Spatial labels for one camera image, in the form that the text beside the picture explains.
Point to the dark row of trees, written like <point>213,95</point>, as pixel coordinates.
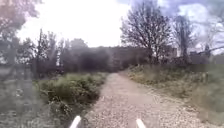
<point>83,58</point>

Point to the pale gravel dirt path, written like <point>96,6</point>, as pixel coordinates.
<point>126,106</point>

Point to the large bare tree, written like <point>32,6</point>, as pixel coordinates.
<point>146,30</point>

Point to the robot's own part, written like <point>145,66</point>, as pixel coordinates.
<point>140,123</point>
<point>75,122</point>

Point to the grass and weeds verge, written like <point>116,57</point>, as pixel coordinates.
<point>50,96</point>
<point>186,83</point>

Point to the slim bare tree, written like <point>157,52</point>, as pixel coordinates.
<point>183,35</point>

